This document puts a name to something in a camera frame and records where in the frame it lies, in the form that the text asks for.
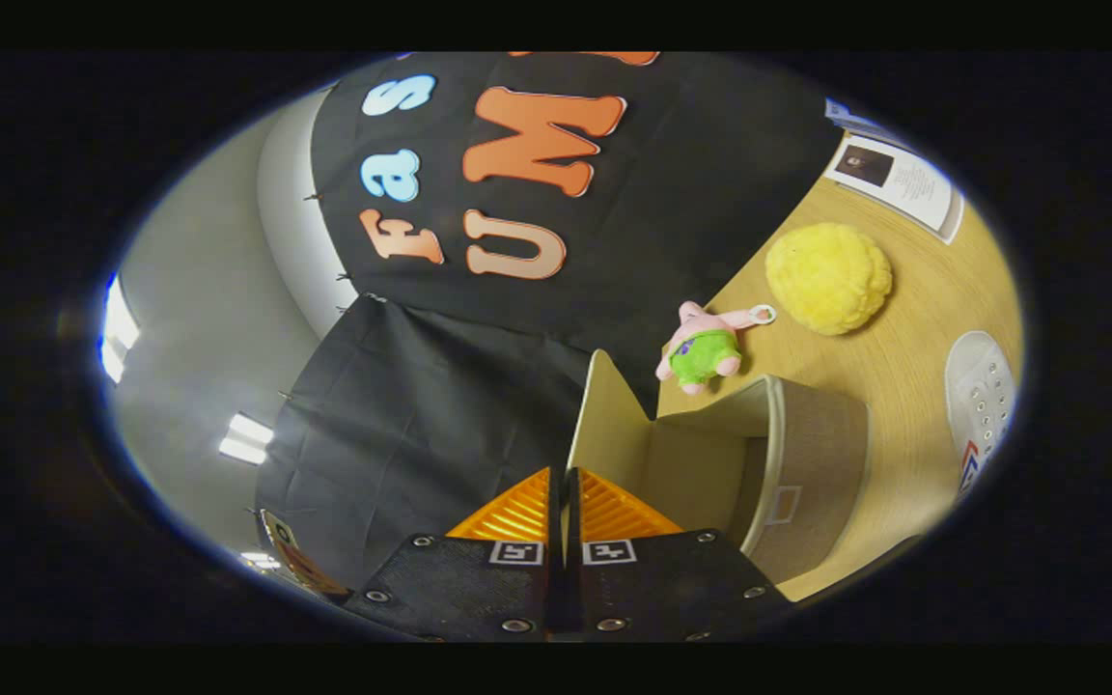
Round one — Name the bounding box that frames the black backdrop cloth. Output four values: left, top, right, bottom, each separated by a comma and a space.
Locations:
252, 53, 847, 595

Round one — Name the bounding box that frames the ceiling light panel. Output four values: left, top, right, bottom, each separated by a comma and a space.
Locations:
97, 275, 141, 383
218, 413, 275, 465

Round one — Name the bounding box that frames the yellow round plush toy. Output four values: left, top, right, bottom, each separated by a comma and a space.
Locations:
765, 223, 893, 337

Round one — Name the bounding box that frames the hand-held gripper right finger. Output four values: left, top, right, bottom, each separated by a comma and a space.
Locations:
564, 467, 793, 643

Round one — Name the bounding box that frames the white striped canvas shoe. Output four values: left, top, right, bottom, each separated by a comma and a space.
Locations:
944, 331, 1018, 498

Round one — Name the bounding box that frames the beige fabric storage box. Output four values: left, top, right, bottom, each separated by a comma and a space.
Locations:
566, 349, 872, 586

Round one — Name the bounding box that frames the white book with dark photo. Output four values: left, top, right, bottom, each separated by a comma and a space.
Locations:
821, 133, 964, 244

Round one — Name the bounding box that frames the brown printed card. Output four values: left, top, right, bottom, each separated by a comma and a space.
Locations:
260, 510, 350, 596

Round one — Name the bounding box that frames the pink and green plush toy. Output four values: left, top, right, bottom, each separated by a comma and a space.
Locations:
654, 301, 777, 395

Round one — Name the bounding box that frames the blue cover book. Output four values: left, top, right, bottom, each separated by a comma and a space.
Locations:
824, 97, 906, 148

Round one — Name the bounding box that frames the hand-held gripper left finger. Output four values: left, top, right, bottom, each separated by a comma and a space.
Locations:
344, 466, 565, 643

